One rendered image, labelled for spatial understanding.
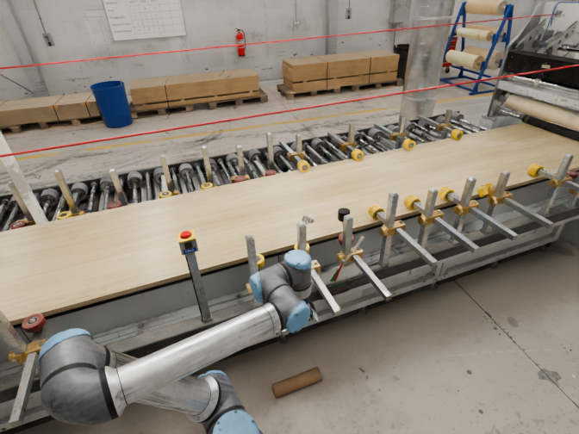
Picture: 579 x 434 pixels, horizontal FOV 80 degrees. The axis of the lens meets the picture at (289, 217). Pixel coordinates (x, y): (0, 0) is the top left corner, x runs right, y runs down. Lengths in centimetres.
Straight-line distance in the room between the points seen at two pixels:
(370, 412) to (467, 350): 81
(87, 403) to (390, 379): 187
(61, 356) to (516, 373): 245
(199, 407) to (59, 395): 52
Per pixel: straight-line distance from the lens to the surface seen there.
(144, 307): 200
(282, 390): 229
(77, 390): 94
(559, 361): 295
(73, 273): 206
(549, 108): 376
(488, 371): 268
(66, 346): 103
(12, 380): 202
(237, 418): 134
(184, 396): 128
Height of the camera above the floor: 207
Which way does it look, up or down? 34 degrees down
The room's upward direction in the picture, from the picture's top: 3 degrees counter-clockwise
